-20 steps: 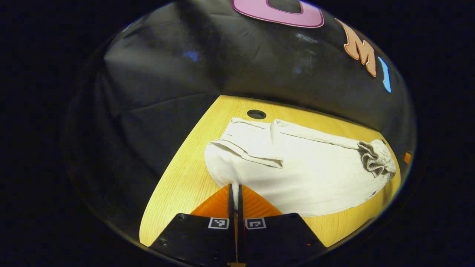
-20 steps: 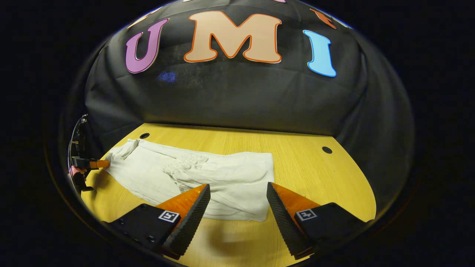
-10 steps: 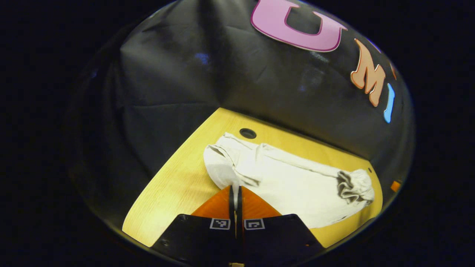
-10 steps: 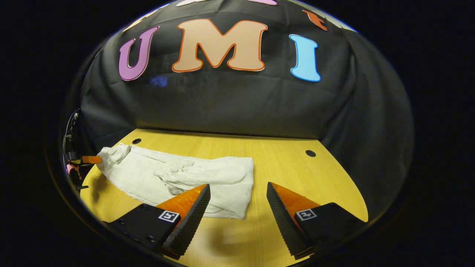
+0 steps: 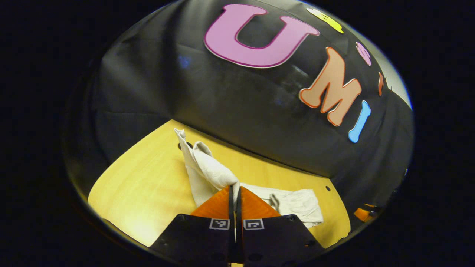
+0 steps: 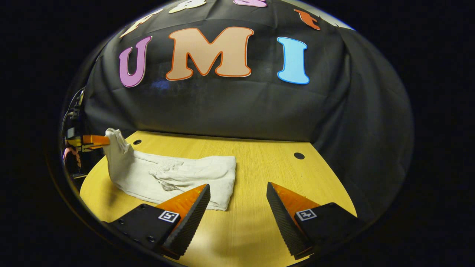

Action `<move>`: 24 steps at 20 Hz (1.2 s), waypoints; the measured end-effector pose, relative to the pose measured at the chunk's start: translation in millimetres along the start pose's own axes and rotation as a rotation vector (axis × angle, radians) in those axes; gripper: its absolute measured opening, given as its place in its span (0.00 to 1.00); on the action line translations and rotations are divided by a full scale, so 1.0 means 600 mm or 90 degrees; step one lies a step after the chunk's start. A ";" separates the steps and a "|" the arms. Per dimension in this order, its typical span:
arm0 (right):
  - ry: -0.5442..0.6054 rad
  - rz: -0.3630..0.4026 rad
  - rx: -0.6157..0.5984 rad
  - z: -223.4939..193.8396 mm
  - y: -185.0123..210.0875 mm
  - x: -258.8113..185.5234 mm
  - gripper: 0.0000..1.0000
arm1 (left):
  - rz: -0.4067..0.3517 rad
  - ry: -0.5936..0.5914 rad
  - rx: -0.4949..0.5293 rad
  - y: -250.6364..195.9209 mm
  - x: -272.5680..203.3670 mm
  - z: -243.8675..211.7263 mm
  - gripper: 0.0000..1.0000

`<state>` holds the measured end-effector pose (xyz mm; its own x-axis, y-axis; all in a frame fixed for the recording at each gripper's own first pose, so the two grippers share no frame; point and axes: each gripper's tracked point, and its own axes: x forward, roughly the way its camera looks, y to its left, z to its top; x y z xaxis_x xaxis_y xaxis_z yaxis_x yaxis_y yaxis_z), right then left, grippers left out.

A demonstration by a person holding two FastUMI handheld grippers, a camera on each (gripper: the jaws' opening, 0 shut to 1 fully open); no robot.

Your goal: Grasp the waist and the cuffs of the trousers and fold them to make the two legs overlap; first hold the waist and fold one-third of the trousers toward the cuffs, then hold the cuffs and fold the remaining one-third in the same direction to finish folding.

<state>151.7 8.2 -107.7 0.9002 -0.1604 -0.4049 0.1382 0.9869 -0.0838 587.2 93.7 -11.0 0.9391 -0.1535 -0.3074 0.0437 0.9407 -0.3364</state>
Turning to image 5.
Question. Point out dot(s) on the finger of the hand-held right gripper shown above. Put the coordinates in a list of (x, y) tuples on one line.
[(363, 214)]

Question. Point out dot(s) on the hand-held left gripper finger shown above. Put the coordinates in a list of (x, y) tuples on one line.
[(239, 207), (232, 207)]

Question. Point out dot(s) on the white jeans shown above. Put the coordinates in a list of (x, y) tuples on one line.
[(207, 170)]

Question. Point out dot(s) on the black backdrop cloth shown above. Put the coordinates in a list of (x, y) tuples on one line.
[(222, 100)]

